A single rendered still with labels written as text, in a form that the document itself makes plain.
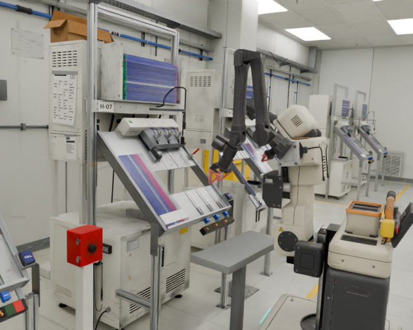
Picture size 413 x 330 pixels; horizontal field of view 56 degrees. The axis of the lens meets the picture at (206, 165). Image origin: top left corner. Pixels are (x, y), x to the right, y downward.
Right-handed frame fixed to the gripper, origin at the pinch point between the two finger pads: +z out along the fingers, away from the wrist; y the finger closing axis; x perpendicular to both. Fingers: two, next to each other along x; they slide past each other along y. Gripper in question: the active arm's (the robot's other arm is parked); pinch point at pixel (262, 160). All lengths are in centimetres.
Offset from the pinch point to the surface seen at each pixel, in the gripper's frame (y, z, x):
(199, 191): 59, 20, 3
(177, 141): 55, 17, -35
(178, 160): 58, 22, -23
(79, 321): 151, 52, 40
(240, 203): 13.9, 28.5, 16.7
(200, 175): 43, 24, -10
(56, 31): 113, 6, -116
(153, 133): 73, 16, -42
